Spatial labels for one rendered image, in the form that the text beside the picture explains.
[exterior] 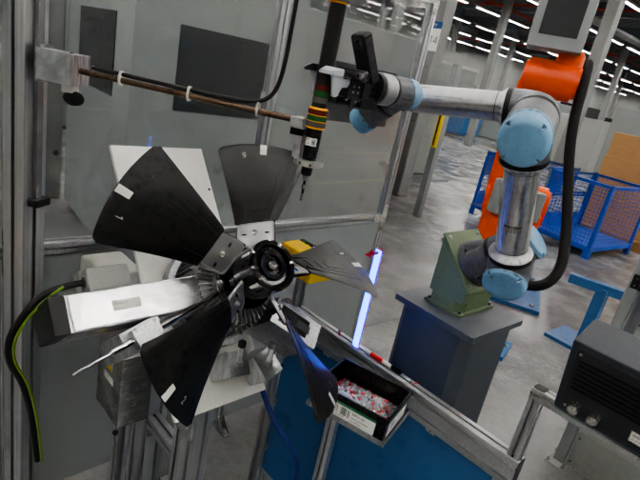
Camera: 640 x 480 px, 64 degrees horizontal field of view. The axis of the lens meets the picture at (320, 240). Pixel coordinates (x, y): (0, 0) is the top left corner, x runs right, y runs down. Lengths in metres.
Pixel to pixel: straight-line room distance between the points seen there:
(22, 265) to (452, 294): 1.23
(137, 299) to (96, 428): 1.10
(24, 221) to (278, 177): 0.66
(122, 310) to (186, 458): 0.56
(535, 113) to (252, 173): 0.67
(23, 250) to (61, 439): 0.84
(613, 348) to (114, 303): 1.01
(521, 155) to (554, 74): 3.70
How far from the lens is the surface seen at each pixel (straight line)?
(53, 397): 2.01
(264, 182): 1.26
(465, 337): 1.58
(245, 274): 1.11
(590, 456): 3.01
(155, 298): 1.15
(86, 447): 2.22
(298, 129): 1.13
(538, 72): 4.93
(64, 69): 1.36
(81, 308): 1.10
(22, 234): 1.51
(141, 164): 1.08
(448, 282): 1.66
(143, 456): 1.79
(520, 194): 1.32
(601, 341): 1.20
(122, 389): 1.50
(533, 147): 1.23
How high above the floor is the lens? 1.65
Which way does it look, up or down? 19 degrees down
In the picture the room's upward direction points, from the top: 12 degrees clockwise
